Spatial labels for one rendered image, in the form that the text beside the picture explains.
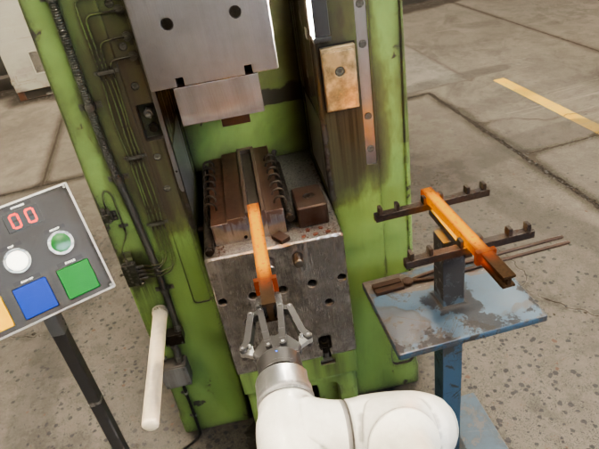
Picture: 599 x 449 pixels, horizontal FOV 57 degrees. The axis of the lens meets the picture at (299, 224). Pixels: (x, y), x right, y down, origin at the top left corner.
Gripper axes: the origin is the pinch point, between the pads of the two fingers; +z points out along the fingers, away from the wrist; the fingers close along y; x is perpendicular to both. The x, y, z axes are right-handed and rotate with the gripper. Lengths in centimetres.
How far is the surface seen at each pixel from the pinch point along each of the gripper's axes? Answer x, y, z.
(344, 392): -79, 17, 38
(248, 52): 35, 6, 44
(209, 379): -80, -29, 57
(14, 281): -1, -56, 26
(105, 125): 19, -33, 58
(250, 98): 24, 5, 44
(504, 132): -109, 178, 250
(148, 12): 47, -13, 45
